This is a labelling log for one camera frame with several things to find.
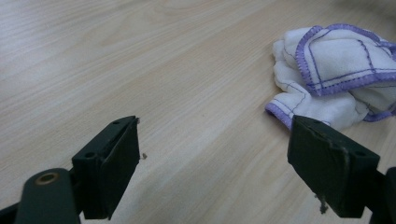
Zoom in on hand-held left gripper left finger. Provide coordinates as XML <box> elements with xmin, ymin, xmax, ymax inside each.
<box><xmin>71</xmin><ymin>115</ymin><xmax>141</xmax><ymax>220</ymax></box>

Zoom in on white cloth with purple edging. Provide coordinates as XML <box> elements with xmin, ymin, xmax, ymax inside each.
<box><xmin>264</xmin><ymin>22</ymin><xmax>396</xmax><ymax>132</ymax></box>

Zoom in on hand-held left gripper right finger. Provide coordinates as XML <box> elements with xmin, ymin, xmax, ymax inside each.
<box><xmin>287</xmin><ymin>114</ymin><xmax>381</xmax><ymax>218</ymax></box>

